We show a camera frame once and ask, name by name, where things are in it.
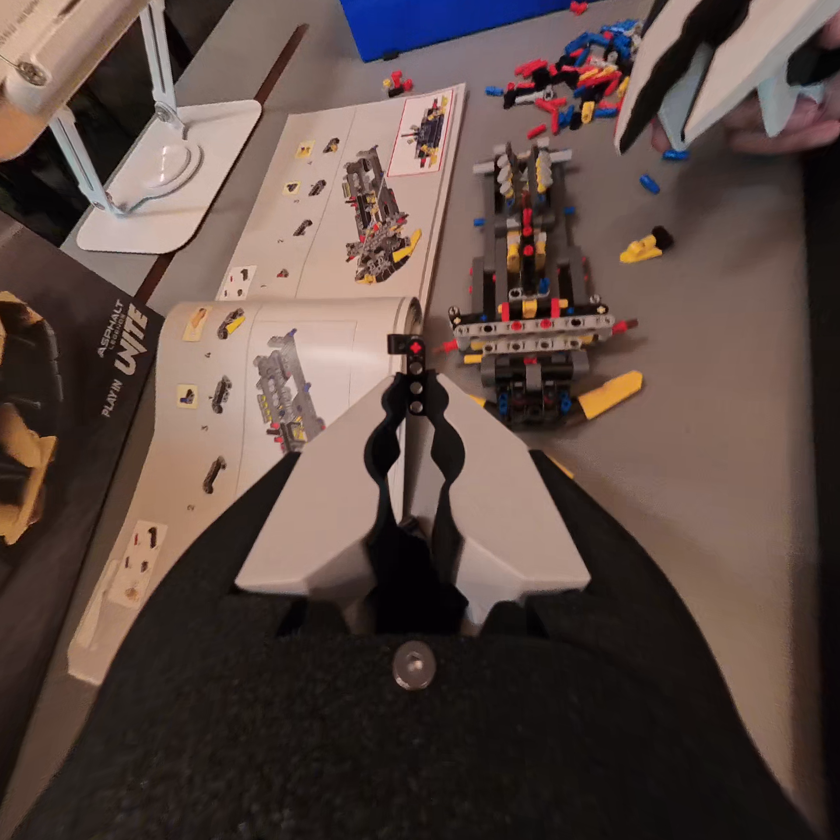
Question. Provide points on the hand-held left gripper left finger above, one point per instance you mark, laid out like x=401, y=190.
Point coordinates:
x=315, y=525

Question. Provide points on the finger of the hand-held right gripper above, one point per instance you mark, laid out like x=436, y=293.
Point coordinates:
x=768, y=39
x=646, y=79

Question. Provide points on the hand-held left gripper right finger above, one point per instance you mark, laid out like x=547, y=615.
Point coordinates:
x=512, y=525

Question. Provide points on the pile of red blue lego pieces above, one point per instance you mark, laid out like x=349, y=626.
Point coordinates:
x=571, y=79

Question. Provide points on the black lego beam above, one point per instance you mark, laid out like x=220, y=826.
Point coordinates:
x=417, y=387

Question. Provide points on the yellow black lego piece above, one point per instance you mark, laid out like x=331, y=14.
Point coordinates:
x=640, y=250

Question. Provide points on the lego car chassis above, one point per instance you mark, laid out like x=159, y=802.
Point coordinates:
x=525, y=275

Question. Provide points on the small red black lego cluster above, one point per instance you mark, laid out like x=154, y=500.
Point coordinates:
x=397, y=84

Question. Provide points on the lego set box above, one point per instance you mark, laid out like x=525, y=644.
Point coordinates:
x=79, y=394

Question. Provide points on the lego instruction booklet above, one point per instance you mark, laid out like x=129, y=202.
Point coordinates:
x=315, y=197

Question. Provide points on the person's right hand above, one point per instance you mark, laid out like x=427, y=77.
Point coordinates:
x=807, y=131

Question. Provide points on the blue plastic bin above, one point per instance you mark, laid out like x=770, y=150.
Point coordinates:
x=459, y=26

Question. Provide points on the white stand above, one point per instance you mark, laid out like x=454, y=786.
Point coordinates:
x=170, y=184

